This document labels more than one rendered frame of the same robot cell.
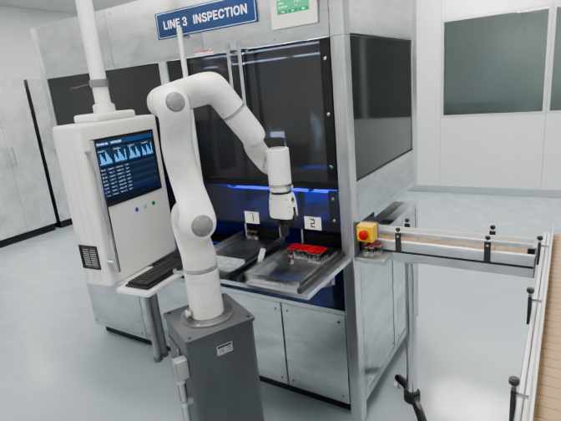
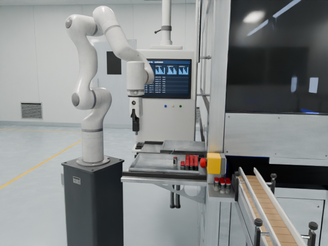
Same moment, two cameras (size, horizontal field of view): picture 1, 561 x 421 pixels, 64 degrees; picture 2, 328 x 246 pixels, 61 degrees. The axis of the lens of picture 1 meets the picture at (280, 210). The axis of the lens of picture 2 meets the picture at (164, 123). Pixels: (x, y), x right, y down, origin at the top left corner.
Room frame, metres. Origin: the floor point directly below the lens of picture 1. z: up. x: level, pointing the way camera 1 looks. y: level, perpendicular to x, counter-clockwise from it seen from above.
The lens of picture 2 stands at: (1.11, -1.27, 1.36)
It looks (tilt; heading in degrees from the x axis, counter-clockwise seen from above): 10 degrees down; 63
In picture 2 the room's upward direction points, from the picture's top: 1 degrees clockwise
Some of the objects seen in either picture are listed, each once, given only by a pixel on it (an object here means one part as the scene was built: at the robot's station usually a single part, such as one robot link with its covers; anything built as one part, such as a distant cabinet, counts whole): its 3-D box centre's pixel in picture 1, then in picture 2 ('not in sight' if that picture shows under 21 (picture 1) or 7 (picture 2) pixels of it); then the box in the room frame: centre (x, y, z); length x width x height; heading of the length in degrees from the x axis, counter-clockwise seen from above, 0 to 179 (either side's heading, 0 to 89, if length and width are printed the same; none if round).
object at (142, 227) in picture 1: (119, 192); (165, 94); (2.18, 0.79, 1.19); 0.50 x 0.19 x 0.78; 153
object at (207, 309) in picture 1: (204, 291); (92, 145); (1.47, 0.30, 0.95); 0.19 x 0.19 x 0.18
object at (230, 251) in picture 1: (244, 246); (189, 148); (2.05, 0.19, 0.90); 0.34 x 0.26 x 0.04; 147
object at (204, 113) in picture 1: (210, 119); (207, 52); (2.24, 0.30, 1.51); 0.47 x 0.01 x 0.59; 57
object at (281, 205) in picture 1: (282, 203); (135, 105); (1.61, -0.01, 1.21); 0.10 x 0.08 x 0.11; 57
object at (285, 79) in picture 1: (290, 114); (211, 46); (1.99, -0.08, 1.51); 0.43 x 0.01 x 0.59; 57
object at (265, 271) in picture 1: (292, 265); (166, 164); (1.77, -0.03, 0.90); 0.34 x 0.26 x 0.04; 147
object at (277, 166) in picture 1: (278, 164); (135, 75); (1.61, -0.01, 1.35); 0.09 x 0.08 x 0.13; 25
